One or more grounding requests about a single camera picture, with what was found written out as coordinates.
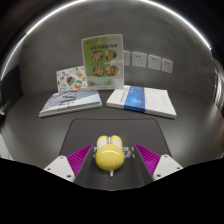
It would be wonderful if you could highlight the white ceiling light strip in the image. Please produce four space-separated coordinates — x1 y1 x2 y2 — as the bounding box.
0 0 213 81

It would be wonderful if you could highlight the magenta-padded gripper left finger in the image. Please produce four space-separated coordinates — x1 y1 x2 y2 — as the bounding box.
43 143 96 184

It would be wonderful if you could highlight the white wall sockets group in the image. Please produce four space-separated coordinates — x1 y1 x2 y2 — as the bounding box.
123 50 175 74

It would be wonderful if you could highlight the yellow computer mouse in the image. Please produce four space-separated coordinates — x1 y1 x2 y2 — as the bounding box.
93 134 126 178

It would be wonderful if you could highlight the grey striped cover book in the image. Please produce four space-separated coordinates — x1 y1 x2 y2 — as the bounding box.
38 87 104 118

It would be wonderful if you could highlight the black mouse pad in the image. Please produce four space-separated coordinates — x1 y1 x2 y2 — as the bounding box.
59 118 173 191

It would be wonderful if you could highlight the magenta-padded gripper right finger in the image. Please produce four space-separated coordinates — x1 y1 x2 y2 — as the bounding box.
133 143 184 183

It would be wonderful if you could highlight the white book with blue band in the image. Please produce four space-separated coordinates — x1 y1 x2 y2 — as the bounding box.
105 84 178 120

